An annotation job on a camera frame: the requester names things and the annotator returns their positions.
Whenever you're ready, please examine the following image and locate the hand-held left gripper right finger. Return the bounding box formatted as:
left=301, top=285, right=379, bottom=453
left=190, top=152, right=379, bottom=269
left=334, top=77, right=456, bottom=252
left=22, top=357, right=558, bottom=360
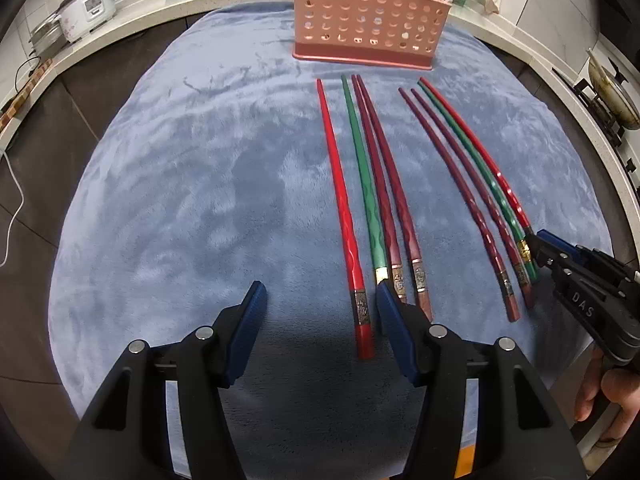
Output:
left=375, top=281, right=586, bottom=480

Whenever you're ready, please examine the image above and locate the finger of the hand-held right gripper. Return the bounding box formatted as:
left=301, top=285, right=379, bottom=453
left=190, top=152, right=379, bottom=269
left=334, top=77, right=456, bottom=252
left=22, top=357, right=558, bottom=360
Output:
left=532, top=240, right=584, bottom=287
left=536, top=229, right=640, bottom=287

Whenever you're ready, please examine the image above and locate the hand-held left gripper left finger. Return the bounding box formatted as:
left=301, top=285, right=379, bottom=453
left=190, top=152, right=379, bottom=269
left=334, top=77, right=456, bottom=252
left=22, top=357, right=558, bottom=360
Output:
left=60, top=281, right=268, bottom=480

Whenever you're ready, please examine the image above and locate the dark red chopstick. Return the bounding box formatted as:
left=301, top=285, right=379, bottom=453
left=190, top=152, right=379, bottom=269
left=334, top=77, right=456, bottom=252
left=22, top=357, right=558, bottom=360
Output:
left=356, top=74, right=435, bottom=323
left=398, top=87, right=523, bottom=323
left=410, top=87, right=537, bottom=310
left=351, top=74, right=408, bottom=306

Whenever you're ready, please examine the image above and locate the green chopstick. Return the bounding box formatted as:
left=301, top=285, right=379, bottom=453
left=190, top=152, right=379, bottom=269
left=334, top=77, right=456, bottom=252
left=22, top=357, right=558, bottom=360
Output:
left=416, top=81, right=541, bottom=283
left=341, top=75, right=391, bottom=286

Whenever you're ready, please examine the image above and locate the pink perforated chopstick holder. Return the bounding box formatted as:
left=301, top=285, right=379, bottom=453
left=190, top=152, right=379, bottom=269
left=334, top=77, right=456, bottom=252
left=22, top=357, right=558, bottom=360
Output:
left=291, top=0, right=451, bottom=70

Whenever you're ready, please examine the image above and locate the person's right hand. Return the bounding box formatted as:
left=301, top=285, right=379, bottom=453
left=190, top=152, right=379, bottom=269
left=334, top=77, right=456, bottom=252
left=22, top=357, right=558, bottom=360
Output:
left=575, top=347, right=640, bottom=453

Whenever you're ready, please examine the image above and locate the black gas stove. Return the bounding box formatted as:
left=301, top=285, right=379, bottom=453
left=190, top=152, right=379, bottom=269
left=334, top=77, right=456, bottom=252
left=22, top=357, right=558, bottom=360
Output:
left=552, top=67, right=640, bottom=181

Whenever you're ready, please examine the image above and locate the steel wok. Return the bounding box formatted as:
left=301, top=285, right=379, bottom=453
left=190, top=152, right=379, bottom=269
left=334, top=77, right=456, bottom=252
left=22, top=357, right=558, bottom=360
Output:
left=586, top=47, right=640, bottom=128

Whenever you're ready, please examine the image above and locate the blue fleece blanket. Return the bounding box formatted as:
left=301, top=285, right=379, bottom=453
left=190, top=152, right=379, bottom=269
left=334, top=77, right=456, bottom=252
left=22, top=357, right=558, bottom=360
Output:
left=48, top=2, right=616, bottom=480

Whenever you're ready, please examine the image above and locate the brown patterned mat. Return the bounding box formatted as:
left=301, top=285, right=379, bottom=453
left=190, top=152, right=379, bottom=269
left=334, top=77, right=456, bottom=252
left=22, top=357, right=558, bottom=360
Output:
left=0, top=57, right=53, bottom=133

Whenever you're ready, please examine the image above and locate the steel steamer pot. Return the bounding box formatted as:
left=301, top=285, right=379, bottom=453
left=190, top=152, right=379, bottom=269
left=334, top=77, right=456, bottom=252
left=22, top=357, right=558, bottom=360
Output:
left=27, top=12, right=68, bottom=58

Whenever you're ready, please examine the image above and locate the white rice cooker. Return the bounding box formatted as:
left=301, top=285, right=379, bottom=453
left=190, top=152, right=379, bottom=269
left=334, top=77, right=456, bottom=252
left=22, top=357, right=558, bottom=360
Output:
left=56, top=0, right=118, bottom=43

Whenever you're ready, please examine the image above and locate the white cable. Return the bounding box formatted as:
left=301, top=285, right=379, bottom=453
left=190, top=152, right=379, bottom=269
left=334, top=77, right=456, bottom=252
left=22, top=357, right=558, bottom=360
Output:
left=0, top=150, right=26, bottom=267

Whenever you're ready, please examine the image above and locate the black power cable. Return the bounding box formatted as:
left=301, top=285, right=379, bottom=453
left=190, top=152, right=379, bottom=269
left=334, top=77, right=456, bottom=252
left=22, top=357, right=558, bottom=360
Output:
left=14, top=56, right=41, bottom=92

